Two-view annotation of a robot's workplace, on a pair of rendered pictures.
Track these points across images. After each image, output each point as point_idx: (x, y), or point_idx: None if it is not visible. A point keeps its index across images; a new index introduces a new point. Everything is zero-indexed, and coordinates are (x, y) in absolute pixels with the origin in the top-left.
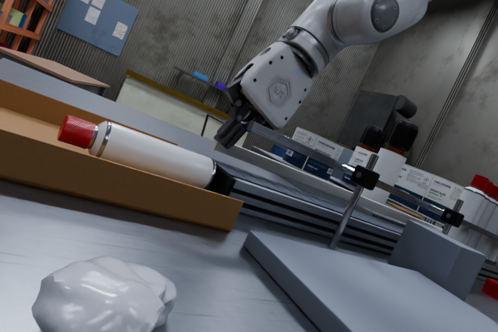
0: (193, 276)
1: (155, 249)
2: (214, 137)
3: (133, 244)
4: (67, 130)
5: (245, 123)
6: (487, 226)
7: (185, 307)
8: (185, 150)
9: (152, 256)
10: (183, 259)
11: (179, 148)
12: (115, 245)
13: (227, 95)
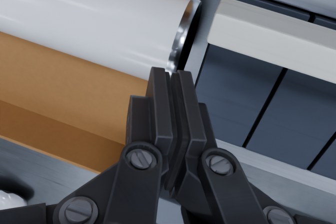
0: (58, 187)
1: (39, 162)
2: (150, 71)
3: (23, 155)
4: None
5: (187, 204)
6: None
7: (44, 200)
8: (85, 49)
9: (35, 168)
10: (58, 174)
11: (69, 43)
12: (12, 155)
13: (11, 215)
